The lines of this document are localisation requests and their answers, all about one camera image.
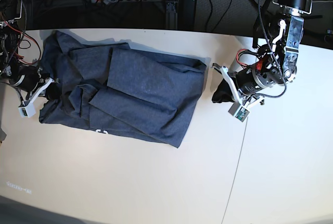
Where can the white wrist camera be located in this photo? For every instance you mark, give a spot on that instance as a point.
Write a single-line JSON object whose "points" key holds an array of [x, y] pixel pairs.
{"points": [[239, 111], [27, 111]]}

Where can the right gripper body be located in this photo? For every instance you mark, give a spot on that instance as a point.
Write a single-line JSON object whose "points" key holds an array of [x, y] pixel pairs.
{"points": [[32, 83]]}

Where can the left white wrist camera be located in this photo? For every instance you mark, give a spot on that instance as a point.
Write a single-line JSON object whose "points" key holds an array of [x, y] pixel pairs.
{"points": [[239, 111]]}

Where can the black power adapter brick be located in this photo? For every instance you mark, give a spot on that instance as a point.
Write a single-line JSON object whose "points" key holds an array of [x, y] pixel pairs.
{"points": [[186, 14]]}

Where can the grey object at table edge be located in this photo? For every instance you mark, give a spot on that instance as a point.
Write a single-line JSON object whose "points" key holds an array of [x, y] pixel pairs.
{"points": [[2, 135]]}

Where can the white label sticker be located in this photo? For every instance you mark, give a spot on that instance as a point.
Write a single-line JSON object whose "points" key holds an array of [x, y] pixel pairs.
{"points": [[19, 188]]}

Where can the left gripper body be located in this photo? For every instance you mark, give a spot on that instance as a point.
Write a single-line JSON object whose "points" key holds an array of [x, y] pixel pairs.
{"points": [[247, 100]]}

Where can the blue heathered T-shirt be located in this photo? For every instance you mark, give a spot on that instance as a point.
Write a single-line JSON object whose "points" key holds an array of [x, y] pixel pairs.
{"points": [[114, 89]]}

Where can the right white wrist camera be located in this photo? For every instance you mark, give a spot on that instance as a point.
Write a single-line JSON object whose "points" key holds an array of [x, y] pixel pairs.
{"points": [[27, 111]]}

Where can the black tripod stand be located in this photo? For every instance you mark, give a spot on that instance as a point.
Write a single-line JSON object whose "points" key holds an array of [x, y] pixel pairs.
{"points": [[286, 7]]}

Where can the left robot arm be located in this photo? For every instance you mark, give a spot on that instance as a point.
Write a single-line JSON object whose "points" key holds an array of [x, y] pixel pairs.
{"points": [[277, 34]]}

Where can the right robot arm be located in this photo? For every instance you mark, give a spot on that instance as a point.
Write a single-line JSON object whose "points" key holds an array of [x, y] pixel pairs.
{"points": [[13, 33]]}

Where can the aluminium frame post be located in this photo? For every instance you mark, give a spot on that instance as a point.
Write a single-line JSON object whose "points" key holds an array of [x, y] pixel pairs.
{"points": [[171, 15]]}

